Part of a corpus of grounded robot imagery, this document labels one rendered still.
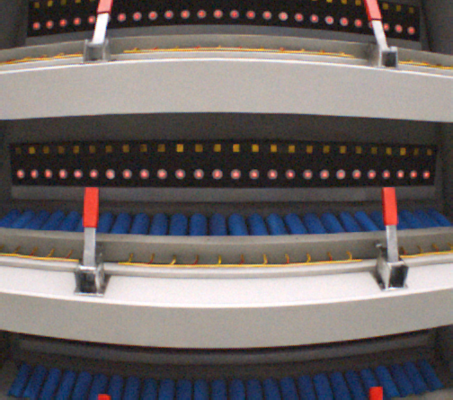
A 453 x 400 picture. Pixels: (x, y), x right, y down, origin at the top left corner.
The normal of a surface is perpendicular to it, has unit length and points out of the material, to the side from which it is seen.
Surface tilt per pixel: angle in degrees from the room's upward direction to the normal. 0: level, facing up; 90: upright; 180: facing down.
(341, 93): 111
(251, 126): 90
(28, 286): 21
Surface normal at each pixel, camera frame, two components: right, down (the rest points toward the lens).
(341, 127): 0.04, -0.09
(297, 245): 0.04, 0.26
